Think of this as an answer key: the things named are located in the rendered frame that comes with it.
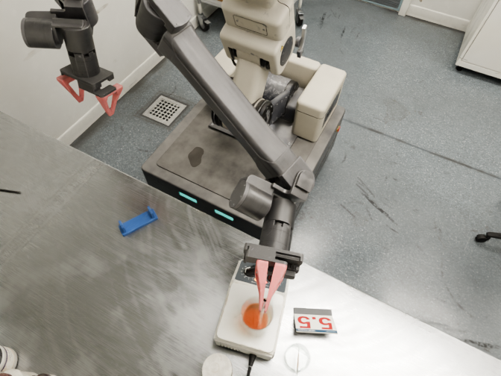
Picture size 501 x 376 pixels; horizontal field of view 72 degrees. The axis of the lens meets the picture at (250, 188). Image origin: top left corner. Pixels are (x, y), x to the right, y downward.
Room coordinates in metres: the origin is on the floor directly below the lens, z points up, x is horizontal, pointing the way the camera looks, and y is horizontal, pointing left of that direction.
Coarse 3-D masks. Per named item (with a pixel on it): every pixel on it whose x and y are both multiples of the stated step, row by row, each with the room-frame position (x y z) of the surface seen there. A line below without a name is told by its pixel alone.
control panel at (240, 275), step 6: (240, 264) 0.30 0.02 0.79; (246, 264) 0.30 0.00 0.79; (252, 264) 0.30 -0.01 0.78; (240, 270) 0.28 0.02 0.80; (240, 276) 0.26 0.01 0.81; (246, 276) 0.26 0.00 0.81; (246, 282) 0.25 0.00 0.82; (252, 282) 0.25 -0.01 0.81; (270, 282) 0.25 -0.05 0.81; (282, 282) 0.25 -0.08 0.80; (282, 288) 0.24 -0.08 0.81
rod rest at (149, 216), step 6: (150, 210) 0.44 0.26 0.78; (138, 216) 0.43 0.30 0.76; (144, 216) 0.43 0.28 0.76; (150, 216) 0.43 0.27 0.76; (156, 216) 0.43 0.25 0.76; (120, 222) 0.40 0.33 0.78; (126, 222) 0.41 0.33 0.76; (132, 222) 0.41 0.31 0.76; (138, 222) 0.41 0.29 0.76; (144, 222) 0.41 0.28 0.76; (150, 222) 0.42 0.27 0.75; (120, 228) 0.39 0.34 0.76; (126, 228) 0.39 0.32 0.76; (132, 228) 0.39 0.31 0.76; (138, 228) 0.40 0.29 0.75; (126, 234) 0.38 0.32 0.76
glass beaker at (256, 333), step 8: (256, 296) 0.19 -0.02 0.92; (264, 296) 0.19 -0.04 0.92; (248, 304) 0.18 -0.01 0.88; (272, 304) 0.17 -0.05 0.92; (240, 312) 0.16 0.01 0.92; (272, 312) 0.16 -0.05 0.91; (272, 320) 0.14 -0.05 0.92; (248, 328) 0.13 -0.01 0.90; (264, 328) 0.13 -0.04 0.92; (256, 336) 0.13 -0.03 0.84
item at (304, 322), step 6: (300, 318) 0.18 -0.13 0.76; (306, 318) 0.19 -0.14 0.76; (312, 318) 0.19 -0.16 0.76; (318, 318) 0.19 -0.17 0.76; (324, 318) 0.19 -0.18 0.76; (330, 318) 0.19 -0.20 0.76; (300, 324) 0.17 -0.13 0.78; (306, 324) 0.17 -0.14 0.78; (312, 324) 0.17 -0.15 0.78; (318, 324) 0.17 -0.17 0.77; (324, 324) 0.17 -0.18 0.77; (330, 324) 0.17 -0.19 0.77
